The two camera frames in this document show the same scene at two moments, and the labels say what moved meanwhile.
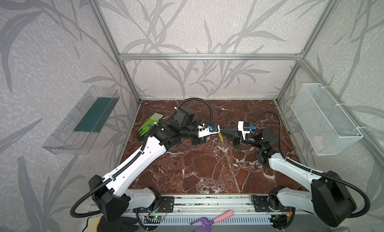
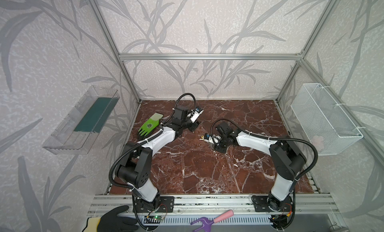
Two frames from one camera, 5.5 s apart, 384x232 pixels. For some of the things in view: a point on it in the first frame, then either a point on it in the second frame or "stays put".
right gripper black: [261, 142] -> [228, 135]
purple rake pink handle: [207, 223] stays put
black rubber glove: [122, 224] stays put
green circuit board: [158, 217] stays put
